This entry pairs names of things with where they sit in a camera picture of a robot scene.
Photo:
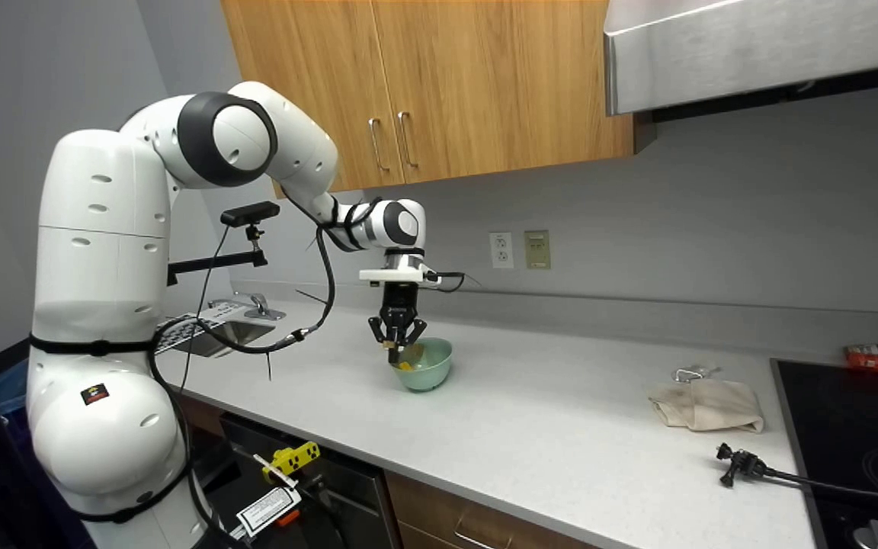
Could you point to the grey grid drying mat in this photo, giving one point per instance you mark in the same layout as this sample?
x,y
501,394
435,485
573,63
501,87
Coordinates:
x,y
179,335

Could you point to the yellow power strip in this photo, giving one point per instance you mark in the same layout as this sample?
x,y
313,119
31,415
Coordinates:
x,y
293,459

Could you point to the black glass cooktop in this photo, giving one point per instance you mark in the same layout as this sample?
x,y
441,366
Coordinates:
x,y
854,439

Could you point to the black dishwasher front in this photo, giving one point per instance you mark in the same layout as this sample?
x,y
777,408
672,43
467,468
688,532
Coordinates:
x,y
352,504

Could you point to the steel kitchen sink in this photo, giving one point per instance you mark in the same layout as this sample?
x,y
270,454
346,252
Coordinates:
x,y
228,335

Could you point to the dark blue cart post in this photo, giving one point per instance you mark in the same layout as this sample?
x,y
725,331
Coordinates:
x,y
14,488

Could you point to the wooden wall cabinet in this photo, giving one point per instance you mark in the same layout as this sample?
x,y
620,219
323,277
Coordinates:
x,y
441,81

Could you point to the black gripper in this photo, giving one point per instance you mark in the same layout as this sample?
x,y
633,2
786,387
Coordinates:
x,y
398,307

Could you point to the beige crumpled cloth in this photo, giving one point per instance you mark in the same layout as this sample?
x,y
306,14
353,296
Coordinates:
x,y
708,403

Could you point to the wooden drawer front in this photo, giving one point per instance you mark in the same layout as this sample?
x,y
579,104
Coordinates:
x,y
441,519

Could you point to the small metal object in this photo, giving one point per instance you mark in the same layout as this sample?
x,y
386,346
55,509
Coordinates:
x,y
874,536

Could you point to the black camera on boom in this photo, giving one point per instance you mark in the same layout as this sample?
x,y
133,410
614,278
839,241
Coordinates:
x,y
249,212

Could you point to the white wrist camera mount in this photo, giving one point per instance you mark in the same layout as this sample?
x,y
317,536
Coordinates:
x,y
398,274

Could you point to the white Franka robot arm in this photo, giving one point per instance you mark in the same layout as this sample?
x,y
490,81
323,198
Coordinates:
x,y
92,234

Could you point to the light blue bowl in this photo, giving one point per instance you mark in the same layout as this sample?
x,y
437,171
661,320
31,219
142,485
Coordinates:
x,y
426,379

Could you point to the stainless steel range hood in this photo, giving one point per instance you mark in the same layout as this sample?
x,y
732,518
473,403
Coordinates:
x,y
762,50

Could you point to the chrome sink faucet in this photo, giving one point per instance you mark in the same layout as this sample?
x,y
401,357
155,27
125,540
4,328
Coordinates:
x,y
252,307

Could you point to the small red object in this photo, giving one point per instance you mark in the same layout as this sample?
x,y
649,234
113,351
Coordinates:
x,y
874,362

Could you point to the clear plastic wrapper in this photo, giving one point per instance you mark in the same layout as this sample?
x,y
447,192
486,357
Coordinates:
x,y
697,374

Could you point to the white wall power outlet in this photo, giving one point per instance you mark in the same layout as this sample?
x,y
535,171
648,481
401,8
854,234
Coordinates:
x,y
501,252

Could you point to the white labelled box device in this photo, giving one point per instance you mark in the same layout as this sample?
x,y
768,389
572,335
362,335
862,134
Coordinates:
x,y
270,509

